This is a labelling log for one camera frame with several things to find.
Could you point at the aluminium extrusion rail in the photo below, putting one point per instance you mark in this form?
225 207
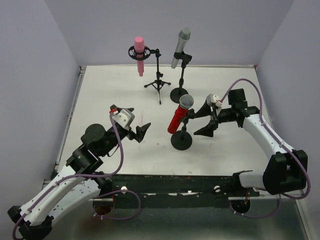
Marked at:
46 185

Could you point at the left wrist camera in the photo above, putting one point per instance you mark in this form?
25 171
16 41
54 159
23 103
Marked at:
123 118

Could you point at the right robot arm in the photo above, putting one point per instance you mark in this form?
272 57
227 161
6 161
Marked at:
286 166

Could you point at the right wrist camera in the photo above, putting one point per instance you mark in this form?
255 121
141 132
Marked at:
214 101

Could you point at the black tripod shock-mount stand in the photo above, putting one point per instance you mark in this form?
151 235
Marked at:
152 71

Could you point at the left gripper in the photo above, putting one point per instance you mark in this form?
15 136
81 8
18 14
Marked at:
132 133

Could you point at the black round-base stand front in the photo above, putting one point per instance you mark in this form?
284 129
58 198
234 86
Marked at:
179 91

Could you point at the red glitter microphone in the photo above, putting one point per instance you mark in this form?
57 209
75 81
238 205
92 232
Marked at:
186 102

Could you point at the silver microphone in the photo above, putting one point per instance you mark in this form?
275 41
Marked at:
183 37

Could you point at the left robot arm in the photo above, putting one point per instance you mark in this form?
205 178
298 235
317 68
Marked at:
78 180

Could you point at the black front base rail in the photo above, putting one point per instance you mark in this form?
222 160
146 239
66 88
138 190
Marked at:
126 191

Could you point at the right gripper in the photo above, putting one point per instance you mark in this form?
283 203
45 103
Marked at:
214 119

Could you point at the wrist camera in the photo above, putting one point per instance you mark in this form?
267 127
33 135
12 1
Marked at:
123 118
214 101

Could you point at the pink microphone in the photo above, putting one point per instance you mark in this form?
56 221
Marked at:
139 48

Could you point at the black round-base stand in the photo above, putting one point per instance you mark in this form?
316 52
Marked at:
179 91
181 140

